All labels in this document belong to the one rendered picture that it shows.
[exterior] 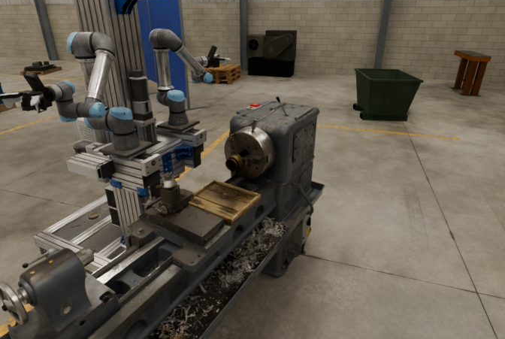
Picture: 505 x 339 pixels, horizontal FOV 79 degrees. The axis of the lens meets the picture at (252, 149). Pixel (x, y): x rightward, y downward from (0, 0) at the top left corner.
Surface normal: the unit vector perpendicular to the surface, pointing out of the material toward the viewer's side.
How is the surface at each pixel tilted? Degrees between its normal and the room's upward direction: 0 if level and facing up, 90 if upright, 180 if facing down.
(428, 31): 90
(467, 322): 0
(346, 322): 0
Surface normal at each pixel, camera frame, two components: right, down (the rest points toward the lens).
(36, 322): 0.00, -0.92
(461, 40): -0.30, 0.38
